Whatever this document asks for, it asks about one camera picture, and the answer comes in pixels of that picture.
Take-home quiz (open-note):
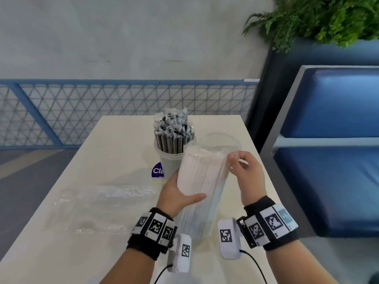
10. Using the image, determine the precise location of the person's right hand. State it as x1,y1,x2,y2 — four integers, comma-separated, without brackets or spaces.
227,150,267,207

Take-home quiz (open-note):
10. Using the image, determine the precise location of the person's left hand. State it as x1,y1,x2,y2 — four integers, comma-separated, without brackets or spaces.
156,170,207,218

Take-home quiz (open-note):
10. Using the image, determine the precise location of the clear cup with purple label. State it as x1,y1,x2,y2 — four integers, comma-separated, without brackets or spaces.
151,136,197,182

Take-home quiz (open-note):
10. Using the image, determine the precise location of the bundle of white straws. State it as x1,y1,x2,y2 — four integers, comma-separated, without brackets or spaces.
175,145,233,237

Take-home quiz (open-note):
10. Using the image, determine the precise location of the clear plastic straw bag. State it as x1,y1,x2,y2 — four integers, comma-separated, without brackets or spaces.
173,144,235,240
49,185,158,235

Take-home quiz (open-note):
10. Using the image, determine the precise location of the clear plastic cup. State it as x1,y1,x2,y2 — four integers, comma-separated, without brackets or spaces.
195,132,243,157

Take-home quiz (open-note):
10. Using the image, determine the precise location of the bundle of black straws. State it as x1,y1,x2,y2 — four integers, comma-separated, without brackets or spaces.
153,106,196,154

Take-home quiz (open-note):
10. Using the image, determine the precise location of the person's right forearm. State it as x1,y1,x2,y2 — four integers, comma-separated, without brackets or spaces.
265,241,340,284

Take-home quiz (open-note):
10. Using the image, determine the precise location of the black marker wristband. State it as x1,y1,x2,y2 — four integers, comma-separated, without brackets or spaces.
236,195,300,252
126,207,177,261

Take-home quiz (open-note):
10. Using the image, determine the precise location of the blue bench seat cushion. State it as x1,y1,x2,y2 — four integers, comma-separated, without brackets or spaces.
273,147,379,239

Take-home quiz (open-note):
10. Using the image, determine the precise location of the dark planter box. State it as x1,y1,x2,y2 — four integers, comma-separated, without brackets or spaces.
246,37,379,153

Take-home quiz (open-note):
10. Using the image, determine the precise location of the blue bench backrest cushion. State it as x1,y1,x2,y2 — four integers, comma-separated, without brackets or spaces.
280,67,379,139

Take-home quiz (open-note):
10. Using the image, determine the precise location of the blue mesh railing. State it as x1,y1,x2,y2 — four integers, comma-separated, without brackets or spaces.
0,79,261,150

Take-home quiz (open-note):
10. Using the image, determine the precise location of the green fern plant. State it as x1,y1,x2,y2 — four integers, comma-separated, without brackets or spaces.
242,0,379,54

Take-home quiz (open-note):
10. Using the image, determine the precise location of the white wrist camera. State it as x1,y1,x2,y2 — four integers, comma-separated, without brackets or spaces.
217,217,242,261
167,233,192,273

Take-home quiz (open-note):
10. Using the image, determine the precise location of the black camera cable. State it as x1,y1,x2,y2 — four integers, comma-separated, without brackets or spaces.
152,264,174,284
239,249,268,284

